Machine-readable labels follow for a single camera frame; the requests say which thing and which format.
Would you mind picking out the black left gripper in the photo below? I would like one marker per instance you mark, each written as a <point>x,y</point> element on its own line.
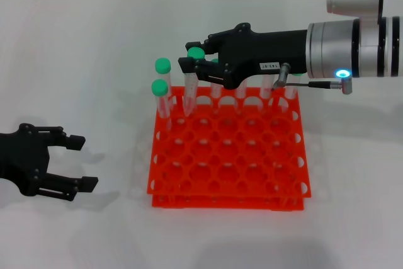
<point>19,158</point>

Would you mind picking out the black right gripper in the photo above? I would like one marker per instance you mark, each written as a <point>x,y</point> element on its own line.
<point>267,51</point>

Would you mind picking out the clear test tube green cap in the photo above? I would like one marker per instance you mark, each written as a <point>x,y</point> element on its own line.
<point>195,53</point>
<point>266,88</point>
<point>241,91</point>
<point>215,91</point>
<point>162,65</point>
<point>159,88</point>
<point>292,88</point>

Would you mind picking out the orange test tube rack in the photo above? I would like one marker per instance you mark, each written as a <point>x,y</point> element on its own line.
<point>201,204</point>

